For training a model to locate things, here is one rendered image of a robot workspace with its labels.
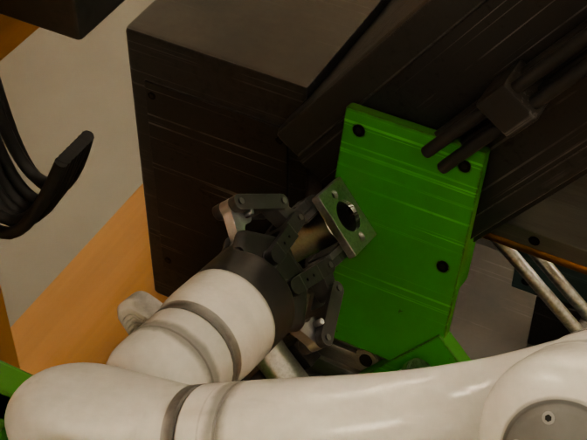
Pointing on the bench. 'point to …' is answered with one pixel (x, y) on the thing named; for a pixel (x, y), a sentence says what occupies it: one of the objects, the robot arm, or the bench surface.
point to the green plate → (403, 232)
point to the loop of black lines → (74, 164)
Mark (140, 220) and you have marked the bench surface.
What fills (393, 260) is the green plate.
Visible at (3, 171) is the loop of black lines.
